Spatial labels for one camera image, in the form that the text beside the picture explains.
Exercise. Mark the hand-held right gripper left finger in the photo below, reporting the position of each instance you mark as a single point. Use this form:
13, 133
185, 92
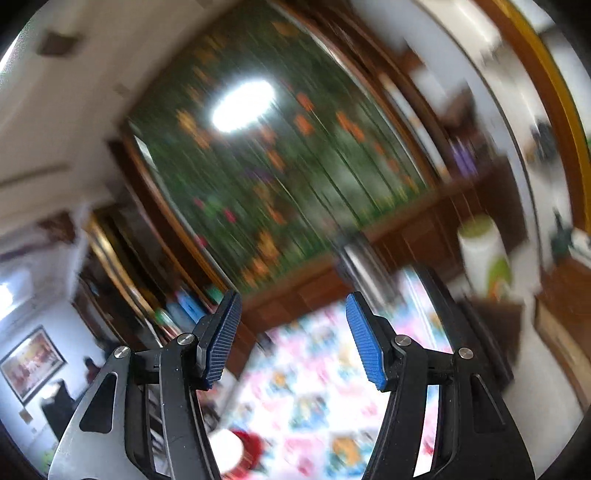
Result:
220, 344

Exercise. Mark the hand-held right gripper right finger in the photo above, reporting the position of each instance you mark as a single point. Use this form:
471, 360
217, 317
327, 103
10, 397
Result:
367, 341

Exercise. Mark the stainless steel thermos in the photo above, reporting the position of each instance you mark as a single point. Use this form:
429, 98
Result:
365, 265

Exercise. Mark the red and white cup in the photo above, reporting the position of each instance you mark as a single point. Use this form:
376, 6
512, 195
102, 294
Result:
226, 452

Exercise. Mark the wooden cabinet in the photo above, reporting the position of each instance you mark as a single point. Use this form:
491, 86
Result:
415, 230

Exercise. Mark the white jar with green lid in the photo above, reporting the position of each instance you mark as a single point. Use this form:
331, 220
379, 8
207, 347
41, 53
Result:
485, 258

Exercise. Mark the purple bottles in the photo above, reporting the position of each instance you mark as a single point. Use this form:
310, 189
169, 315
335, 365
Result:
462, 157

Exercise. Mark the artificial flower wall panel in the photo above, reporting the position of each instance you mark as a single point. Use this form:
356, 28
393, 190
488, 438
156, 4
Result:
286, 170

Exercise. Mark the framed wall picture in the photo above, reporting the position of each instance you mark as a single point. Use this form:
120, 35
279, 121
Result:
30, 364

